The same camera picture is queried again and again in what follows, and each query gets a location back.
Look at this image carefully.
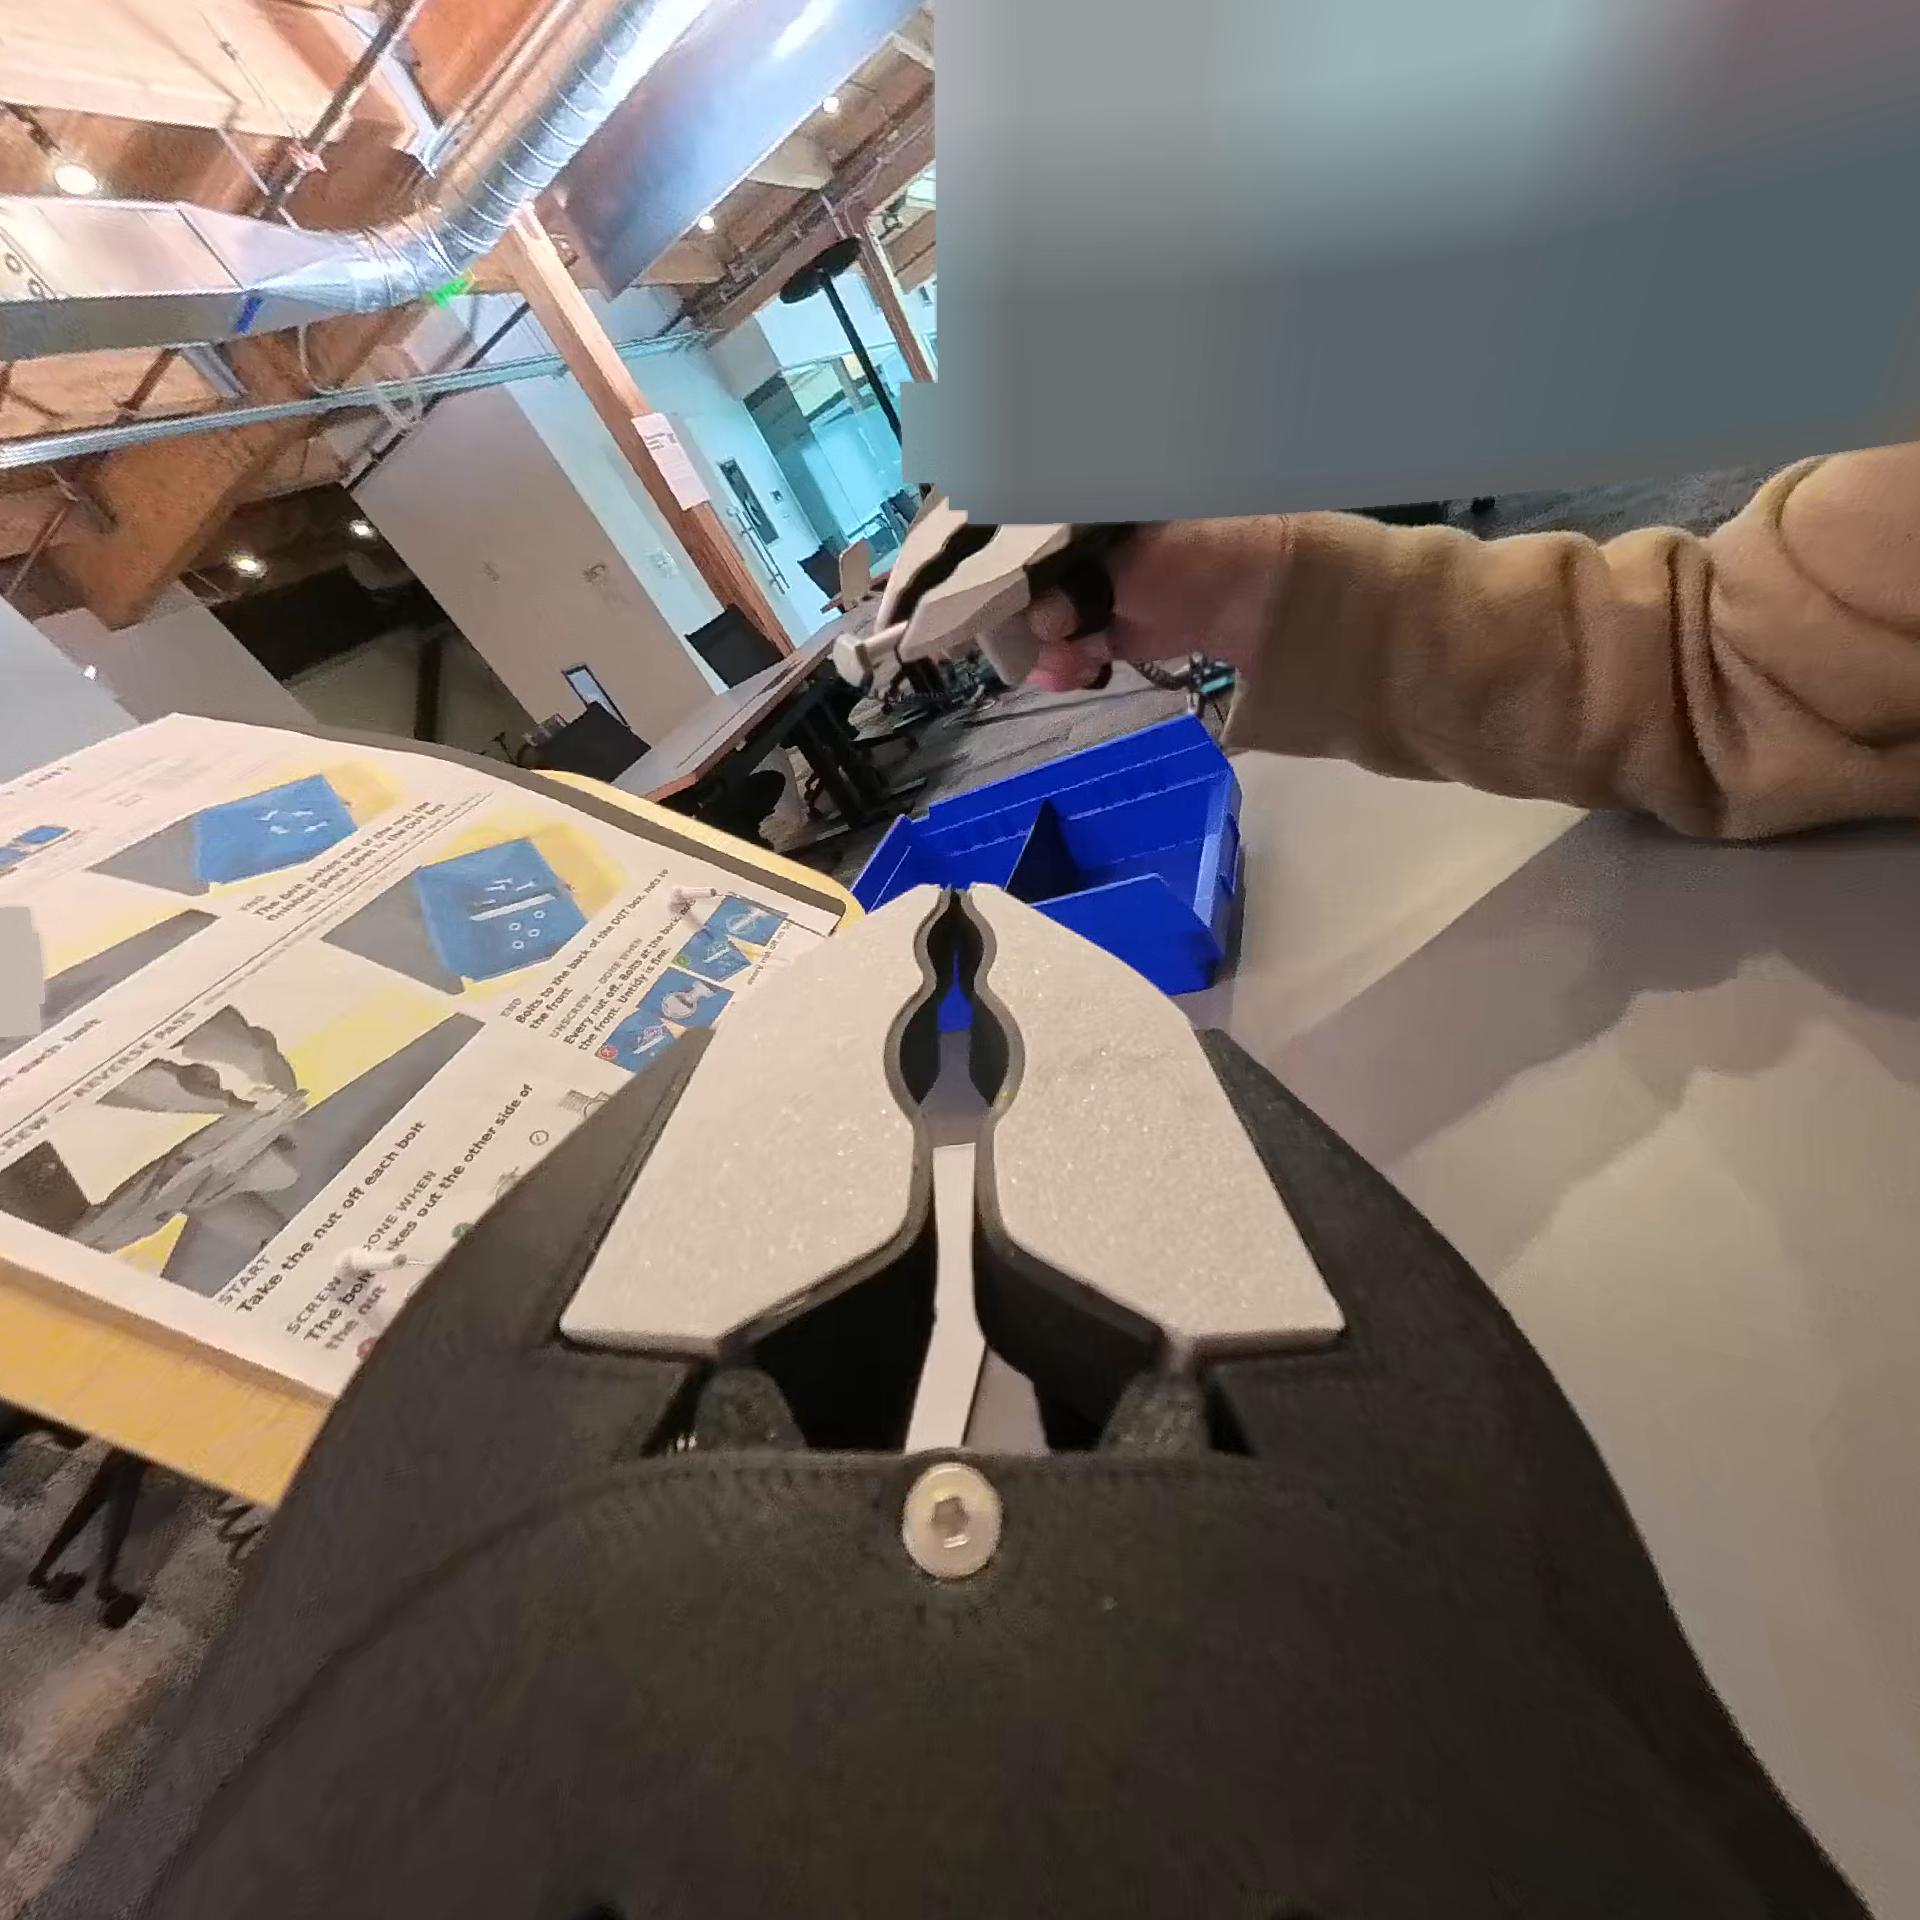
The black office chair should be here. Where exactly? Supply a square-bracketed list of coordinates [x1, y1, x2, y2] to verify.
[688, 607, 784, 688]

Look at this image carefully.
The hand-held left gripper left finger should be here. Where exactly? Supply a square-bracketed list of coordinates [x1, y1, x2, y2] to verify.
[557, 885, 961, 1453]

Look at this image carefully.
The rectangular metal duct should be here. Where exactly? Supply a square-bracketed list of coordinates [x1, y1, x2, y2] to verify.
[0, 200, 393, 360]

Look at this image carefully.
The white stand base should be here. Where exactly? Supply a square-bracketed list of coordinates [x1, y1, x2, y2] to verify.
[0, 717, 864, 1505]

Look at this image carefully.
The white paper notice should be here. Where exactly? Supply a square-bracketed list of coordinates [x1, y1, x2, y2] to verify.
[631, 411, 705, 512]

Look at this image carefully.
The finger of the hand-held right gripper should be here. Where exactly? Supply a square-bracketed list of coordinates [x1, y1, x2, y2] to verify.
[895, 518, 1071, 669]
[873, 498, 961, 640]

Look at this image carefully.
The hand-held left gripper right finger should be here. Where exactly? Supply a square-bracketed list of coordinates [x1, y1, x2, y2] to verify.
[960, 885, 1347, 1453]

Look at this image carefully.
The blue plastic bin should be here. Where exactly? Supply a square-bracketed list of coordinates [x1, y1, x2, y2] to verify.
[853, 717, 1243, 1038]

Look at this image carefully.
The person's right hand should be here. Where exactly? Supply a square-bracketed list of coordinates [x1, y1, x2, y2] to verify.
[1030, 517, 1295, 693]

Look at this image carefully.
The wooden office desk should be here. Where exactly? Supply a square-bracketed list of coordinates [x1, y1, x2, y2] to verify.
[615, 599, 903, 841]

